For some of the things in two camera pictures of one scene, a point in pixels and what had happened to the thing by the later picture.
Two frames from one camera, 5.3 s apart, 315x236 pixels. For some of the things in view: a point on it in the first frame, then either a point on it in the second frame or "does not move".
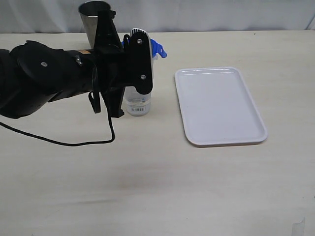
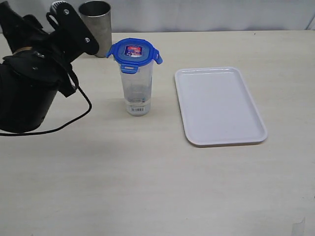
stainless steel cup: (88, 11) does not move
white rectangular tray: (216, 107) does not move
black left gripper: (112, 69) -> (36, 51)
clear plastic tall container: (136, 103) does not move
